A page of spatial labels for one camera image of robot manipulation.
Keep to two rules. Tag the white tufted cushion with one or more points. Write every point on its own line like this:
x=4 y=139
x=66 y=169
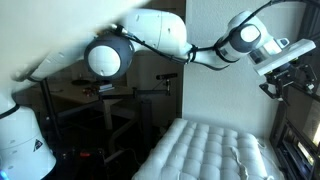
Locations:
x=200 y=150

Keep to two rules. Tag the black stereo camera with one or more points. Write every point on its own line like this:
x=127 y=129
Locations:
x=166 y=76

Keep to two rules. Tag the beige desk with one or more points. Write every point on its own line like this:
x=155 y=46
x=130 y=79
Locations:
x=70 y=96

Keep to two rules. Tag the black camera stand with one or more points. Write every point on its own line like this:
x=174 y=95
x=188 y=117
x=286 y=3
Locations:
x=146 y=116

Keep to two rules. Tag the stack of books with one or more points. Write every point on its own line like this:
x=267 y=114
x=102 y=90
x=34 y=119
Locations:
x=106 y=87

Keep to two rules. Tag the red and black clamp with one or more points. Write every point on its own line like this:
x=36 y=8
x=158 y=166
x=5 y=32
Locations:
x=84 y=154

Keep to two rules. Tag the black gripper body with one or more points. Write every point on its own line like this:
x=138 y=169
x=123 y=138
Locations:
x=283 y=76

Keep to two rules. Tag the small hinged window pane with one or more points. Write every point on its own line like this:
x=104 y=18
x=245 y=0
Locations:
x=300 y=150

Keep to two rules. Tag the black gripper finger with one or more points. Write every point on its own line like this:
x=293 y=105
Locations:
x=310 y=78
x=276 y=91

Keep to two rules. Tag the flat black round disc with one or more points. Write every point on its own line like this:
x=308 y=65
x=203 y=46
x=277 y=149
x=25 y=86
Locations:
x=80 y=82

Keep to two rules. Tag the black tripod pole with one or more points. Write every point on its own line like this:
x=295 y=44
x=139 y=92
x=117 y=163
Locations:
x=50 y=106

